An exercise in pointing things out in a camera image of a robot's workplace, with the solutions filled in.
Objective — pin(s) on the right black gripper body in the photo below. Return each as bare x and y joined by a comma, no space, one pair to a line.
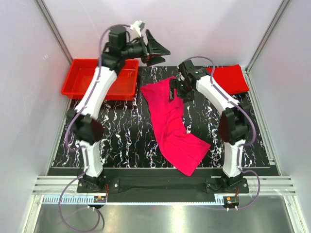
177,88

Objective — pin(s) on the folded red t shirt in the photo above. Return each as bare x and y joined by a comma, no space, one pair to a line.
230,79

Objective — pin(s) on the red plastic bin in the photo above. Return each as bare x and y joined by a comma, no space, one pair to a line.
81,73

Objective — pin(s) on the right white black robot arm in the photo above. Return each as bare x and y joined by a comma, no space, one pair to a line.
235,123

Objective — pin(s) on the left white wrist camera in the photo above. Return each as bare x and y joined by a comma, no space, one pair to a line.
137,27

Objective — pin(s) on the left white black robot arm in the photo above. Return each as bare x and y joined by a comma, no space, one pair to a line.
117,44

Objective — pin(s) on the black marble pattern mat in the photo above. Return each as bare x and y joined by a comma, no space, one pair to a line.
129,140

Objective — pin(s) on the pink t shirt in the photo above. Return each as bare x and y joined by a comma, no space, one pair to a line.
183,150

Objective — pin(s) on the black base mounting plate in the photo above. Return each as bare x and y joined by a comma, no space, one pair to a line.
146,185

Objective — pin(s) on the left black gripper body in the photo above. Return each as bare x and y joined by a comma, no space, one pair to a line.
145,50

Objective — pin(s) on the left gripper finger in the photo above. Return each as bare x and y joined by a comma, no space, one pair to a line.
155,60
155,48

